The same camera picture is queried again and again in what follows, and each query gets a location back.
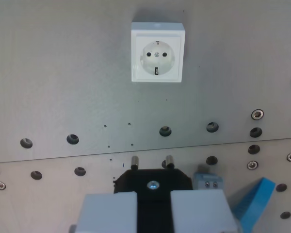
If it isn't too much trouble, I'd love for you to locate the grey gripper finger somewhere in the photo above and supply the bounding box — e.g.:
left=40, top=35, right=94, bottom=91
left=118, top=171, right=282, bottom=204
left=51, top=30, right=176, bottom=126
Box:
left=170, top=189, right=239, bottom=233
left=69, top=191, right=138, bottom=233

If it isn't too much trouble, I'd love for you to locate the black power plug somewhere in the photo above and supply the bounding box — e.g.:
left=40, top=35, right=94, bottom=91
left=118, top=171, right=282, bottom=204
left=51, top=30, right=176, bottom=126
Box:
left=113, top=155, right=194, bottom=233

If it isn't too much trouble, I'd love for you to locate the small blue connector block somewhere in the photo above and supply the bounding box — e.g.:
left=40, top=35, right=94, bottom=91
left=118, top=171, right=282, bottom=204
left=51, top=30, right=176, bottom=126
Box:
left=192, top=170, right=224, bottom=191

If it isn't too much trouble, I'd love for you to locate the white wall socket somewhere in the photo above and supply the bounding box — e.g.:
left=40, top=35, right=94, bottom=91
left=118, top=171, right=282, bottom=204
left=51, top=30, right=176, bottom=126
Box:
left=130, top=21, right=186, bottom=83

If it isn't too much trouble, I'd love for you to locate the blue printed plastic part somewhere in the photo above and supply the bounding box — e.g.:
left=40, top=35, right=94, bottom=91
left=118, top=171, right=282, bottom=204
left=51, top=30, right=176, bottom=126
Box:
left=229, top=177, right=276, bottom=233

